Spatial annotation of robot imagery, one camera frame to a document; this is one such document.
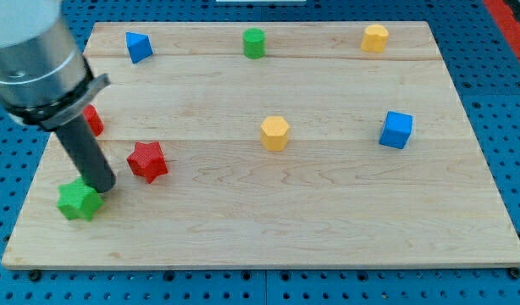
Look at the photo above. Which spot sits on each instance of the wooden board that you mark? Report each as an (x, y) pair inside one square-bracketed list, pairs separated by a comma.
[(334, 198)]

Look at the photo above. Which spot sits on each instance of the yellow heart block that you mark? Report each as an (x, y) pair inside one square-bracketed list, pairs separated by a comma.
[(374, 38)]

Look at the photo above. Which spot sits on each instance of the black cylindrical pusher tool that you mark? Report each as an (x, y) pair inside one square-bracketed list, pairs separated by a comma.
[(81, 145)]

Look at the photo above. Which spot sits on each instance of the green star block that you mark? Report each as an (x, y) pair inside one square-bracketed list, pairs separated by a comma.
[(77, 200)]

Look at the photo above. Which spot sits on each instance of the green cylinder block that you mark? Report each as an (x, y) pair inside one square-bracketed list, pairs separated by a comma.
[(253, 43)]

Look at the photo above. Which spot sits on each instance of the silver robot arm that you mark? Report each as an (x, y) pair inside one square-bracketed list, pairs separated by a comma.
[(44, 78)]

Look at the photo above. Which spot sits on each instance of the red cylinder block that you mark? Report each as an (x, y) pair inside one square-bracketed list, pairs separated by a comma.
[(93, 119)]

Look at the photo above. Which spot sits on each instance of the red star block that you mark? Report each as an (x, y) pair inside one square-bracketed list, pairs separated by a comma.
[(147, 160)]

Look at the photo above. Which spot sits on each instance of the yellow hexagon block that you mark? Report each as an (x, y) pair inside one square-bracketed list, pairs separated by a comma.
[(274, 133)]

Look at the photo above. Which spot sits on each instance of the blue triangle block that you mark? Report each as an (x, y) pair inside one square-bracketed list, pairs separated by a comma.
[(138, 45)]

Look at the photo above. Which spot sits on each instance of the blue cube block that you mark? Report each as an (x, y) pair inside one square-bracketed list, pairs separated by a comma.
[(396, 130)]

